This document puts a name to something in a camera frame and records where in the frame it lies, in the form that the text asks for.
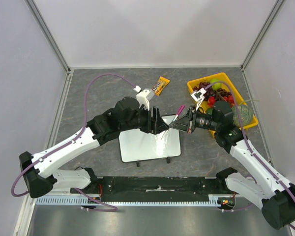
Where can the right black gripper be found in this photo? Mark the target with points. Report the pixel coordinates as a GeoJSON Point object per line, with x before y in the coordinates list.
{"type": "Point", "coordinates": [191, 121]}

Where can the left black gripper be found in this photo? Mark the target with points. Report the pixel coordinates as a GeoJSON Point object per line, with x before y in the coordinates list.
{"type": "Point", "coordinates": [157, 125]}

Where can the white whiteboard black frame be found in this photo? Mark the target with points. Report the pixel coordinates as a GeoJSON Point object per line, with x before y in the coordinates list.
{"type": "Point", "coordinates": [136, 145]}

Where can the pink whiteboard marker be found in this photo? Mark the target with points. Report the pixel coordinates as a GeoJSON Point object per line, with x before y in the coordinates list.
{"type": "Point", "coordinates": [174, 119]}

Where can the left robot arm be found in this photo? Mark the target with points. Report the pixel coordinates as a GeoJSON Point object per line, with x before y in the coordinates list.
{"type": "Point", "coordinates": [39, 170]}

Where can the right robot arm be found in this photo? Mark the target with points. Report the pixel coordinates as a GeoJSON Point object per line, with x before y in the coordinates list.
{"type": "Point", "coordinates": [278, 210]}

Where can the dark green lime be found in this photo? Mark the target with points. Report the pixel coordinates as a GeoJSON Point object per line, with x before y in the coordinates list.
{"type": "Point", "coordinates": [209, 111]}

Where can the yellow candy packet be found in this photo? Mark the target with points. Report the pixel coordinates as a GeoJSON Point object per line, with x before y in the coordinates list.
{"type": "Point", "coordinates": [160, 85]}

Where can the purple grape bunch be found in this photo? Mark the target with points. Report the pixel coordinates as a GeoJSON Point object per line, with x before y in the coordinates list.
{"type": "Point", "coordinates": [211, 93]}

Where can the light green pear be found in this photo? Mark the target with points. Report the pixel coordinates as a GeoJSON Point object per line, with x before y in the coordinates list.
{"type": "Point", "coordinates": [215, 85]}

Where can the green netted melon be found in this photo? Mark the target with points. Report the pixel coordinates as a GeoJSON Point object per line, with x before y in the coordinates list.
{"type": "Point", "coordinates": [246, 114]}

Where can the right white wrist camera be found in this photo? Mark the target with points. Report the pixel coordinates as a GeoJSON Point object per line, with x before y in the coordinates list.
{"type": "Point", "coordinates": [198, 97]}

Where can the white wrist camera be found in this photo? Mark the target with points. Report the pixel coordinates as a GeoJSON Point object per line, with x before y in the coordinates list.
{"type": "Point", "coordinates": [143, 97]}
{"type": "Point", "coordinates": [198, 97]}

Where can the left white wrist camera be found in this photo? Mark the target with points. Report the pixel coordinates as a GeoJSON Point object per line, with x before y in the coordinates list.
{"type": "Point", "coordinates": [143, 97]}

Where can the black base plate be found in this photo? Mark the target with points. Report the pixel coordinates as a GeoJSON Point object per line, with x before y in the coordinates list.
{"type": "Point", "coordinates": [156, 189]}

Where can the slotted cable duct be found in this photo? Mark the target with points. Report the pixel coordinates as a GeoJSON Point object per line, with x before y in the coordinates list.
{"type": "Point", "coordinates": [84, 201]}

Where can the right aluminium frame post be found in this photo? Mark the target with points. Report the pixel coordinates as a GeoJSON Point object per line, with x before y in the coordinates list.
{"type": "Point", "coordinates": [263, 31]}

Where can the aluminium frame post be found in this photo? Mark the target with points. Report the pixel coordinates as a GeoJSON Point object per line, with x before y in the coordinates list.
{"type": "Point", "coordinates": [263, 31]}
{"type": "Point", "coordinates": [47, 33]}

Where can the left aluminium frame post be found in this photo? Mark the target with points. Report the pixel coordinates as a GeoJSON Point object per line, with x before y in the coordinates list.
{"type": "Point", "coordinates": [47, 33]}

